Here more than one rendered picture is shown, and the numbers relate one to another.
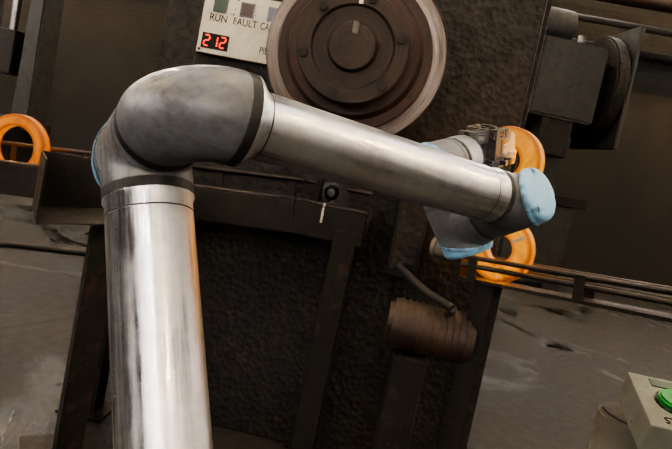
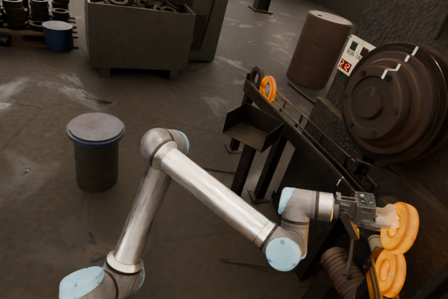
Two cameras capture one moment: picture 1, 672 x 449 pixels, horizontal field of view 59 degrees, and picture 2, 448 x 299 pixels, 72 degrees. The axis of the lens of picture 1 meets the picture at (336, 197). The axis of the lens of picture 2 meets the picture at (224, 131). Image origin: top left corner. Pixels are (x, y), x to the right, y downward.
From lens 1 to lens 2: 1.07 m
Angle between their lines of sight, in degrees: 62
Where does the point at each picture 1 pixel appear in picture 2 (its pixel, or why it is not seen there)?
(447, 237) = not seen: hidden behind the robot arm
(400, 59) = (390, 122)
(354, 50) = (367, 106)
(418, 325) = (331, 268)
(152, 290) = (141, 190)
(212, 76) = (147, 141)
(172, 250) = (149, 182)
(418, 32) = (419, 107)
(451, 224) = not seen: hidden behind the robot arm
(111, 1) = not seen: outside the picture
